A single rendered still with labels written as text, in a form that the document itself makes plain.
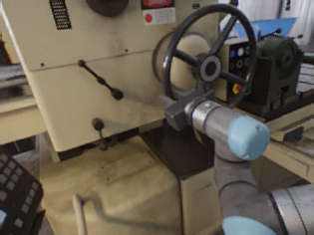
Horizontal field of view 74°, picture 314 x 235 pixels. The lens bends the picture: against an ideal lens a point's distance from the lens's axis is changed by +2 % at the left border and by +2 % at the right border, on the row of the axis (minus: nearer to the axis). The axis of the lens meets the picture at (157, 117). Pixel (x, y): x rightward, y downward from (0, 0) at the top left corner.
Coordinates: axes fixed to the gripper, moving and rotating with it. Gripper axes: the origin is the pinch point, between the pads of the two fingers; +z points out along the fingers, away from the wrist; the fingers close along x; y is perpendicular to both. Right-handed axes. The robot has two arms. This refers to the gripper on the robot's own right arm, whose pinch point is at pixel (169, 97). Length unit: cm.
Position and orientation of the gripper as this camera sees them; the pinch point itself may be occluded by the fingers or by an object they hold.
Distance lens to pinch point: 63.4
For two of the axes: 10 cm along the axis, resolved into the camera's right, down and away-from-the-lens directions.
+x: -8.2, 5.2, -2.3
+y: -3.4, -7.8, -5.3
